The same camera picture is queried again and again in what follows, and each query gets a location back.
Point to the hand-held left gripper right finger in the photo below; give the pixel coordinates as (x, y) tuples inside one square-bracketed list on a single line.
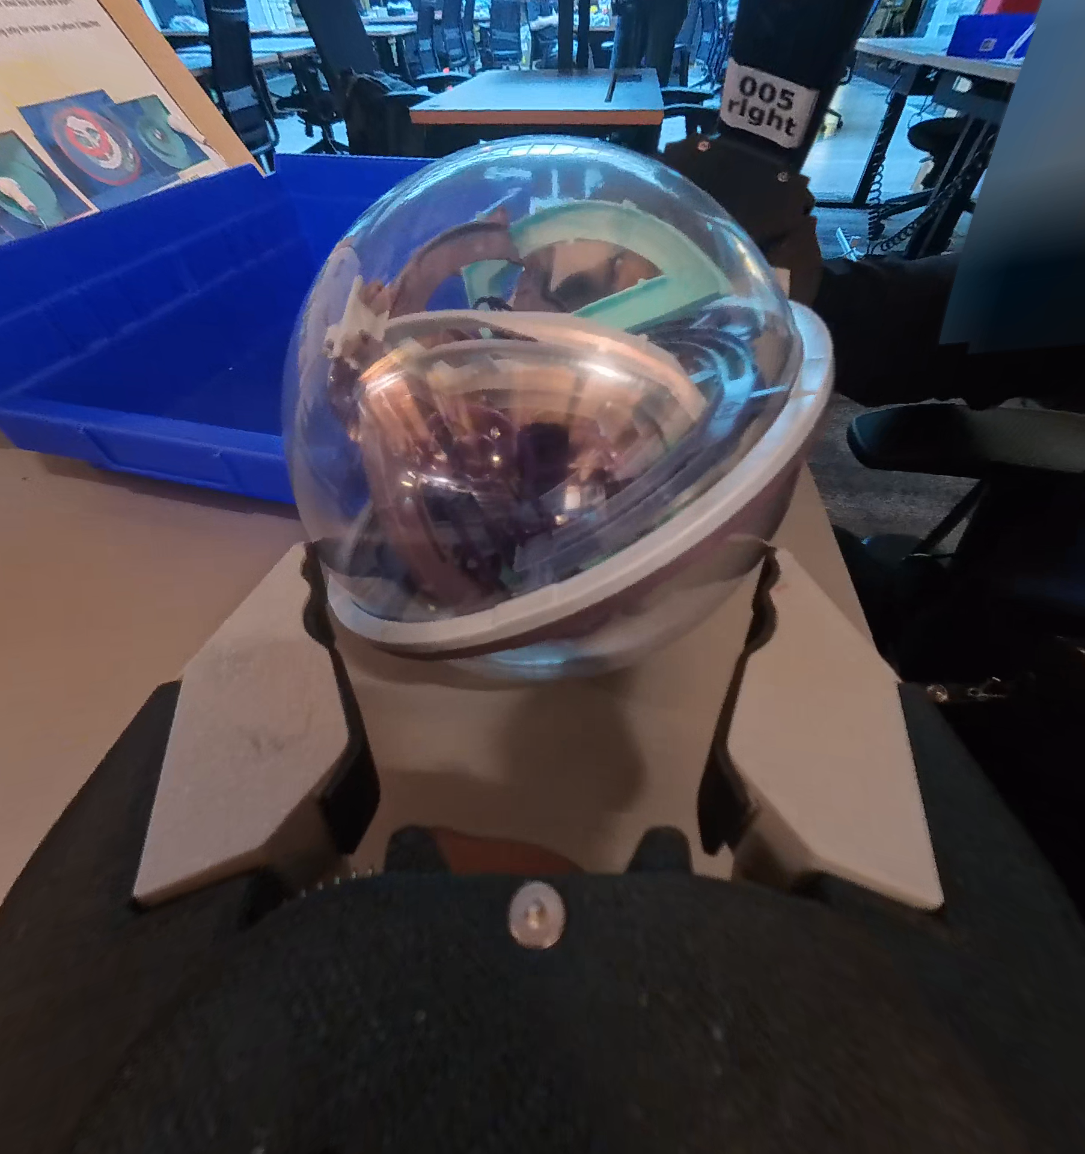
[(832, 766)]

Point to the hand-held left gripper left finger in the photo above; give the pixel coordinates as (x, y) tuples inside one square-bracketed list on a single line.
[(237, 766)]

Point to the clear plastic maze ball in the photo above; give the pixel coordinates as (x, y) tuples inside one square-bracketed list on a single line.
[(543, 406)]

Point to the person's right forearm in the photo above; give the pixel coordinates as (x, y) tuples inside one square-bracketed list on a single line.
[(885, 333)]

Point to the person's left hand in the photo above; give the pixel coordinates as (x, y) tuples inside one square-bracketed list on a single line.
[(506, 852)]

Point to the metal badge reel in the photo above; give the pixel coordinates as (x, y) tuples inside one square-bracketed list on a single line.
[(967, 689)]

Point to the white office desk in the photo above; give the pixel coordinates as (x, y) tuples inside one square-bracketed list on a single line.
[(534, 99), (940, 58)]

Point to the small blue storage bin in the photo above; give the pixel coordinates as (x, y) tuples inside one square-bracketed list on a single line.
[(993, 35)]

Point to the person's black clothing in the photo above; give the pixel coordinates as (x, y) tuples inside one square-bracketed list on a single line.
[(1030, 675)]

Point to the large blue plastic bin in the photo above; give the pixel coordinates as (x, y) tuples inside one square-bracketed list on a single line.
[(146, 342)]

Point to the brown cardboard board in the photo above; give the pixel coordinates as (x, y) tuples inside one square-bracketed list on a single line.
[(192, 71)]

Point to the printed instruction sheet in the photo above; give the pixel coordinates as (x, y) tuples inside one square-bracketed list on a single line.
[(74, 135)]

